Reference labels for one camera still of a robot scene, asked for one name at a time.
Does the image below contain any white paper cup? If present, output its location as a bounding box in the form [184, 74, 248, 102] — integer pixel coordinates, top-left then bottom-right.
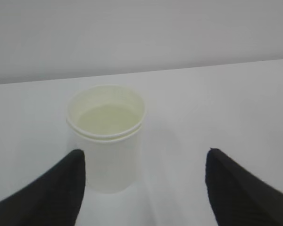
[67, 85, 146, 194]

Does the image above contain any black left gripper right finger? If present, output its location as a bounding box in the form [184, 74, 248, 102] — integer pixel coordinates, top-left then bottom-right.
[205, 148, 283, 226]

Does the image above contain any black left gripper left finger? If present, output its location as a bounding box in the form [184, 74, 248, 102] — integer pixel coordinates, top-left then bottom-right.
[0, 149, 85, 226]

